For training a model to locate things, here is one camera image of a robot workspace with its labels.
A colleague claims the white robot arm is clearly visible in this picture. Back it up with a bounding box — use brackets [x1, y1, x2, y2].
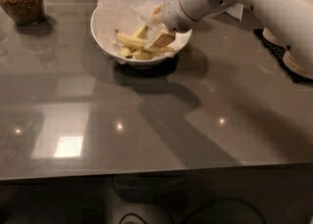
[161, 0, 313, 78]

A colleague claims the white standing sign holder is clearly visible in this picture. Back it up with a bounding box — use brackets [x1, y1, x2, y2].
[225, 3, 244, 22]

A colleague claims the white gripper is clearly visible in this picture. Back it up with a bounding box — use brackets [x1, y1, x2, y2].
[145, 0, 192, 50]

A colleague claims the yellow banana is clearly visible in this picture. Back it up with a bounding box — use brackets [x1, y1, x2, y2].
[115, 29, 175, 52]

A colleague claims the black rubber mat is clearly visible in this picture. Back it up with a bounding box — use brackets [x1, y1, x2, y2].
[253, 28, 313, 85]

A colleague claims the stack of paper cups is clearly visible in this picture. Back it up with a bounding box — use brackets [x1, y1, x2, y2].
[262, 28, 313, 79]

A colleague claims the green-stemmed banana bunch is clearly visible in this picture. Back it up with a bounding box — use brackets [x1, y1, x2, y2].
[116, 24, 154, 60]

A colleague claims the white bowl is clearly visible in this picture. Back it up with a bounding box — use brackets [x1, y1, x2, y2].
[90, 0, 193, 69]

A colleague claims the white paper bowl liner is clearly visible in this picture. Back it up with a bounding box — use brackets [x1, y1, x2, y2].
[95, 0, 189, 66]

